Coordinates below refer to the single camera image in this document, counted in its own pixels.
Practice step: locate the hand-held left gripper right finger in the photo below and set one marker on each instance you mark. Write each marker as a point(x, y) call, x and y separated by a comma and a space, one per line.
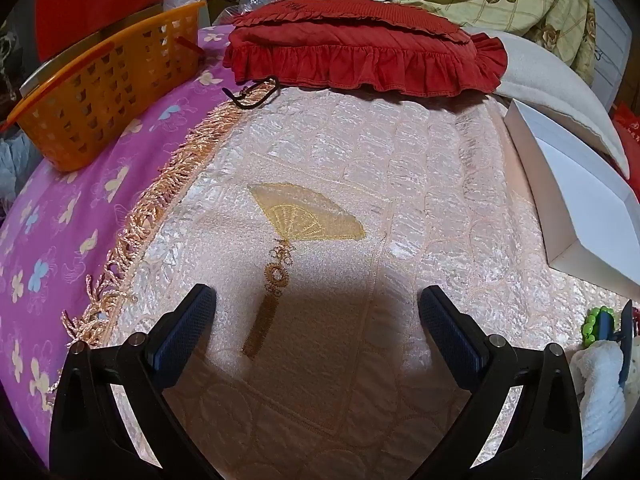
point(450, 335)

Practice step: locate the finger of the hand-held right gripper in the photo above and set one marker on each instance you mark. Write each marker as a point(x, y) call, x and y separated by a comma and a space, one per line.
point(606, 330)
point(625, 350)

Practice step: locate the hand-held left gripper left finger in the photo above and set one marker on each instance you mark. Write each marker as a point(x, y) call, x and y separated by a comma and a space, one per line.
point(182, 335)

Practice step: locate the white cardboard box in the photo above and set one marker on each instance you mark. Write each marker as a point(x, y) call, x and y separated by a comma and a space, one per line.
point(565, 185)

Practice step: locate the purple floral bed sheet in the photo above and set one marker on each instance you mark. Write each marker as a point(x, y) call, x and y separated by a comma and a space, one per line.
point(65, 220)

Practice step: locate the grey plastic bag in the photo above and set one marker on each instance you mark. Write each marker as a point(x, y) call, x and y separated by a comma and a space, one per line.
point(12, 175)

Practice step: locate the black metal hook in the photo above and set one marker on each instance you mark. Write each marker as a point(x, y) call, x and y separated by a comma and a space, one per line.
point(250, 105)

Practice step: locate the white pillow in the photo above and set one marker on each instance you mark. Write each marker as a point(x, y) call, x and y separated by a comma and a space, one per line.
point(550, 80)

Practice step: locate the orange plastic basket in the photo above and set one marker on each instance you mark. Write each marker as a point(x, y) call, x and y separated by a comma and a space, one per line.
point(100, 90)

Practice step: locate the red ruffled cushion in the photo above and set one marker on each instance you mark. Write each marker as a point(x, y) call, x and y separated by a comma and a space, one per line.
point(350, 35)

